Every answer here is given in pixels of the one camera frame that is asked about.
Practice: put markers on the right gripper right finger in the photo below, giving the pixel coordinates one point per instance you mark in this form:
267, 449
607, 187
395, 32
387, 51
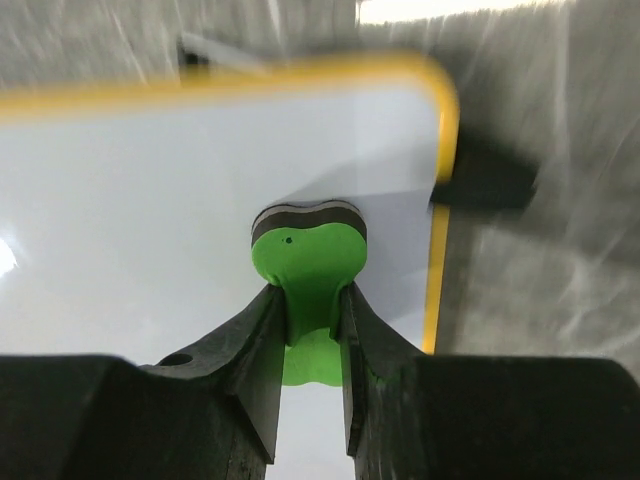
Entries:
410, 415

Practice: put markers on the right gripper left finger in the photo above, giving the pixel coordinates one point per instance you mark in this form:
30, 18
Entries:
207, 411

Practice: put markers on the green whiteboard eraser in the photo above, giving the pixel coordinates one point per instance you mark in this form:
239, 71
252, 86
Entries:
311, 252

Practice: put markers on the yellow framed whiteboard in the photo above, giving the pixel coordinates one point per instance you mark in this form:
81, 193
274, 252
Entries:
125, 210

